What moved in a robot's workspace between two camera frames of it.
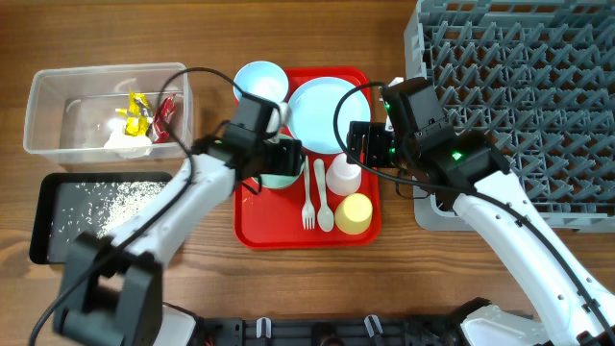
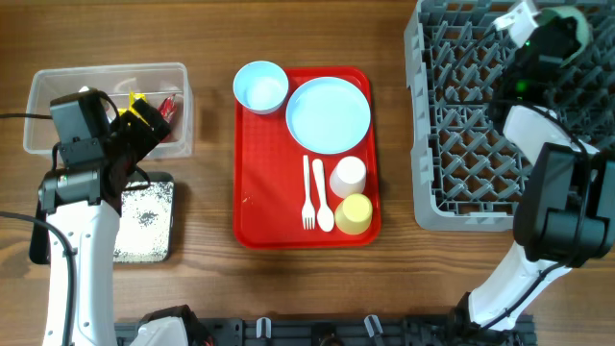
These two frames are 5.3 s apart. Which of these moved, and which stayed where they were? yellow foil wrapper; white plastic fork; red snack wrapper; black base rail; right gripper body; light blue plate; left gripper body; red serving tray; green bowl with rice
Moved: right gripper body; left gripper body; green bowl with rice
Stayed: light blue plate; yellow foil wrapper; white plastic fork; black base rail; red snack wrapper; red serving tray
